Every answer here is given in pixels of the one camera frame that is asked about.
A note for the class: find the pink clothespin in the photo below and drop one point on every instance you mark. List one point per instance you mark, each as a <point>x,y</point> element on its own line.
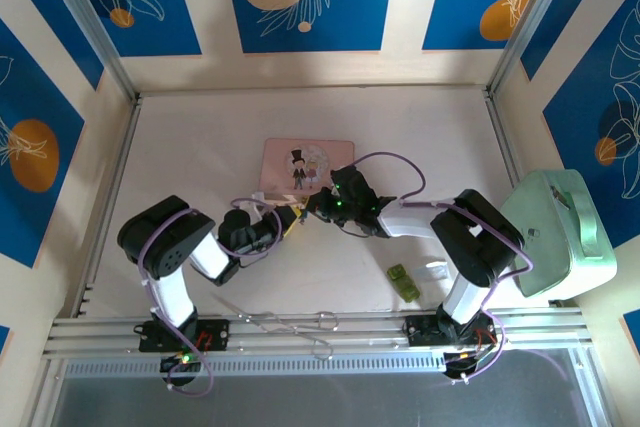
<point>262,198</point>

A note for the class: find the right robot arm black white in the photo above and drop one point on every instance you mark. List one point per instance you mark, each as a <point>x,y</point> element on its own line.
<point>475,242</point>

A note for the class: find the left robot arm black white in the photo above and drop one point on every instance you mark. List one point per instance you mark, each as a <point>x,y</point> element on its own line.
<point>165,252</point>

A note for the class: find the pink card with couple picture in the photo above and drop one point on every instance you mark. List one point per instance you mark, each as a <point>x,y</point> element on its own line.
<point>280,162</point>

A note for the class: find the green translucent cube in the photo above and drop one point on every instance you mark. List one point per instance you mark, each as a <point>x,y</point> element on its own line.
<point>409,290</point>
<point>397,272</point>

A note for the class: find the metal forceps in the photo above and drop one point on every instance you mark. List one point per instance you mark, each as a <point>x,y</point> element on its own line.
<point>312,339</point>

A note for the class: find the left circuit board green light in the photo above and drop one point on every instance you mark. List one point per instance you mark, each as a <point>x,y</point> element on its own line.
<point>182,359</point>

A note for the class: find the right circuit board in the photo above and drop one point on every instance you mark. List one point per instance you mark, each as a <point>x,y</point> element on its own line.
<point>465,361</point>

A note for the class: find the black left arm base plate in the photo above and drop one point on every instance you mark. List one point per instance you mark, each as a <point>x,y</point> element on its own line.
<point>215,334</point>

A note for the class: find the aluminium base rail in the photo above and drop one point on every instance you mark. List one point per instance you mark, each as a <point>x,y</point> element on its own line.
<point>350,334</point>

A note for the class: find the aluminium side rail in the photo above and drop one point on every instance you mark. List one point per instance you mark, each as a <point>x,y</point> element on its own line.
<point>107,207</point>
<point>502,142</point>

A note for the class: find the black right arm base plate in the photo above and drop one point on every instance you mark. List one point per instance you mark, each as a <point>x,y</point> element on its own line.
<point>425,331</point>

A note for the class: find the aluminium frame post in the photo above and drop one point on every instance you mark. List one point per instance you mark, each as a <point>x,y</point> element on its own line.
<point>530,22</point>
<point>90,22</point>

